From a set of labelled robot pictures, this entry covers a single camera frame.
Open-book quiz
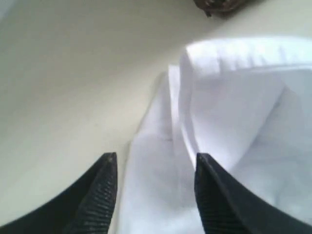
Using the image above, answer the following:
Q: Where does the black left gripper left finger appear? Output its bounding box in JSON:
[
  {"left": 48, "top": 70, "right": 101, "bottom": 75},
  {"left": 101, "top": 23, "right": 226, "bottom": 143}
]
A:
[{"left": 7, "top": 153, "right": 117, "bottom": 234}]

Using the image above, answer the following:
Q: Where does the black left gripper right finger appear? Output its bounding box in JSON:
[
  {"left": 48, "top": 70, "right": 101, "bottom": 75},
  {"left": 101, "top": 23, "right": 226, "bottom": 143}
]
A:
[{"left": 194, "top": 153, "right": 312, "bottom": 234}]

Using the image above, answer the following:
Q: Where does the white t-shirt red lettering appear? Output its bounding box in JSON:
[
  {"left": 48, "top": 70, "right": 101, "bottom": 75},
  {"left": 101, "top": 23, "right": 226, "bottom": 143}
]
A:
[{"left": 117, "top": 37, "right": 312, "bottom": 234}]

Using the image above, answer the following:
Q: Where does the dark brown wicker basket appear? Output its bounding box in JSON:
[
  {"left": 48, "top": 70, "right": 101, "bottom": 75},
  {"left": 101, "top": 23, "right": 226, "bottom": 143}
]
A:
[{"left": 194, "top": 0, "right": 259, "bottom": 18}]

